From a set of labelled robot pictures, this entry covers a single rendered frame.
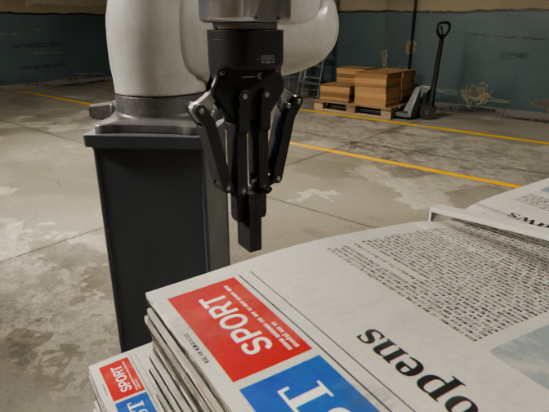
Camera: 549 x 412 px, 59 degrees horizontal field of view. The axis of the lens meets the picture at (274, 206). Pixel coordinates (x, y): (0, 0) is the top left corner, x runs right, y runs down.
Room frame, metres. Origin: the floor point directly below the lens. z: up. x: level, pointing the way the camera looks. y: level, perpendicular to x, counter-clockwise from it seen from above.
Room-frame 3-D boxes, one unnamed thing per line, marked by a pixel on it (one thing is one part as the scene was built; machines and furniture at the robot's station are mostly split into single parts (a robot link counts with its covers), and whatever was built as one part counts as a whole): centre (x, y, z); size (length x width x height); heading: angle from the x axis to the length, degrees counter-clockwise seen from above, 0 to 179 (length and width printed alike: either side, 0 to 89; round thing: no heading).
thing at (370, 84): (6.85, -1.28, 0.28); 1.20 x 0.83 x 0.57; 50
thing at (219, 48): (0.51, 0.03, 1.12); 0.08 x 0.07 x 0.09; 122
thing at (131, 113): (0.86, 0.22, 1.03); 0.22 x 0.18 x 0.06; 85
